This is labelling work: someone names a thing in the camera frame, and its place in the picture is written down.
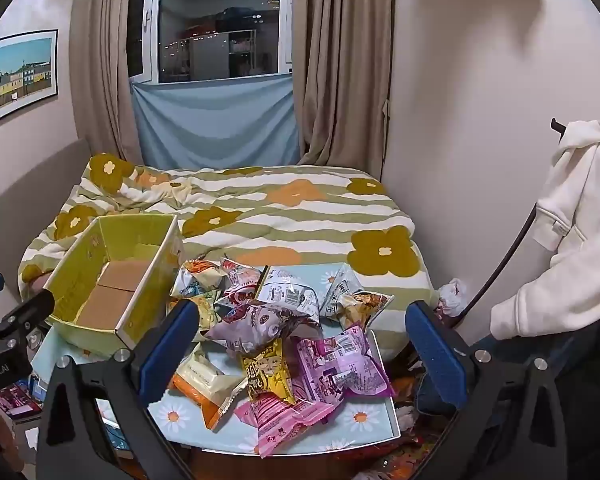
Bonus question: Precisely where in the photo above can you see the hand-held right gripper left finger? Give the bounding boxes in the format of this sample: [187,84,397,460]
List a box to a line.
[35,299,201,480]

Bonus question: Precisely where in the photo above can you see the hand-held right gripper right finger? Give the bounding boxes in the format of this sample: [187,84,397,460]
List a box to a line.
[405,300,568,480]

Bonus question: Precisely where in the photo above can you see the yellow-green cardboard box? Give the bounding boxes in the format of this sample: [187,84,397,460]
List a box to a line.
[44,212,185,361]

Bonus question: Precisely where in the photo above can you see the pink-purple snack bag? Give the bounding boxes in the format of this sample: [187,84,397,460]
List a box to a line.
[292,325,396,411]

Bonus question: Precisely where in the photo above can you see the pile of snack packets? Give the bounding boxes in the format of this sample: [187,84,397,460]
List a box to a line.
[167,255,396,458]

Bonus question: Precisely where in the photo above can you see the magenta box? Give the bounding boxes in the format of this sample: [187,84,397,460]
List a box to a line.
[0,382,43,418]

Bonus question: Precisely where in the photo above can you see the crumpled white tissue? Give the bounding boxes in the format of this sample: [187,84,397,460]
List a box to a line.
[437,279,468,316]

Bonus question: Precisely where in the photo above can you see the grey padded headboard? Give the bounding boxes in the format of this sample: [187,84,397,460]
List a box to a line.
[0,137,93,306]

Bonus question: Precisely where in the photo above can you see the striped floral blanket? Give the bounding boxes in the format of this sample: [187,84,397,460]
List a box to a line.
[19,152,438,361]

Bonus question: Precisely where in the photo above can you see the white hoodie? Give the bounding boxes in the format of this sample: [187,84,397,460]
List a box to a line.
[490,120,600,341]

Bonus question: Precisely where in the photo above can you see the framed houses picture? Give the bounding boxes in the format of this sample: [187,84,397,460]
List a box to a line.
[0,29,60,133]

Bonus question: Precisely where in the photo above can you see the light blue cloth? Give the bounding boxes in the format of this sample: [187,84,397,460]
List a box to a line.
[130,72,302,170]

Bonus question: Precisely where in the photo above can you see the window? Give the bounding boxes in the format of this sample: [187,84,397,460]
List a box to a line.
[127,0,296,83]

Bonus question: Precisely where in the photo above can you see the black cable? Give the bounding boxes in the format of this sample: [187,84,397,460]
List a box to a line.
[452,202,538,328]

